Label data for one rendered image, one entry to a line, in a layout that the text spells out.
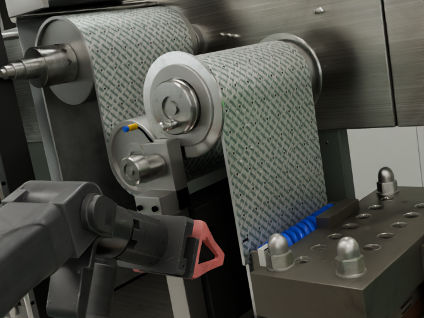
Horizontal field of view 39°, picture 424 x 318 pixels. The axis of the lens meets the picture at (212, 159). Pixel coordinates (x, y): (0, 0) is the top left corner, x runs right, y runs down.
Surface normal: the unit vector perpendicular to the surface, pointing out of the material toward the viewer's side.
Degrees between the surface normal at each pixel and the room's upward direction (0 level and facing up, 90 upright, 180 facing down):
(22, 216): 13
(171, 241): 58
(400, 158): 90
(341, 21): 90
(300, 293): 90
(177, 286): 90
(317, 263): 0
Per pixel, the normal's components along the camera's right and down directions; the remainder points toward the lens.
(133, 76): 0.76, 0.03
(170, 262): -0.63, -0.30
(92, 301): 0.49, -0.21
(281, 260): -0.17, 0.22
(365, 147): -0.63, 0.25
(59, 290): -0.33, -0.24
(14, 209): -0.14, -0.91
